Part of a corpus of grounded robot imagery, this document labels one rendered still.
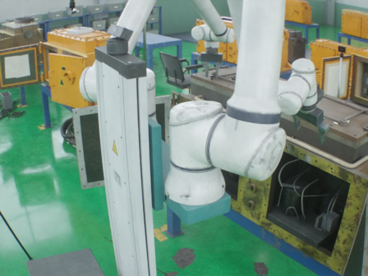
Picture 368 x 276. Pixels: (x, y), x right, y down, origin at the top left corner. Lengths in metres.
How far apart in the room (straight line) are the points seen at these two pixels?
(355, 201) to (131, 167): 1.06
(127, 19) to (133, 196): 0.81
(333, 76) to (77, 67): 2.73
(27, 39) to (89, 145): 4.53
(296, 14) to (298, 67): 11.26
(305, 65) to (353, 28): 10.05
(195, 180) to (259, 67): 0.39
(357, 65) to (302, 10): 7.83
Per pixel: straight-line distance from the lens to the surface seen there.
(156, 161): 1.28
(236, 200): 2.49
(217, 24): 2.16
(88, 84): 1.69
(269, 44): 1.04
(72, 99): 4.35
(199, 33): 2.31
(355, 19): 11.40
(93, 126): 2.60
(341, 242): 2.02
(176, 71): 5.67
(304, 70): 1.39
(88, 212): 3.72
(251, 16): 1.05
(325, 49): 8.78
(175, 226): 3.33
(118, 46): 1.27
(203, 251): 3.20
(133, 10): 1.80
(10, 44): 6.74
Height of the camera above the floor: 2.04
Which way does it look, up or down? 23 degrees down
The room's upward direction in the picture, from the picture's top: 1 degrees counter-clockwise
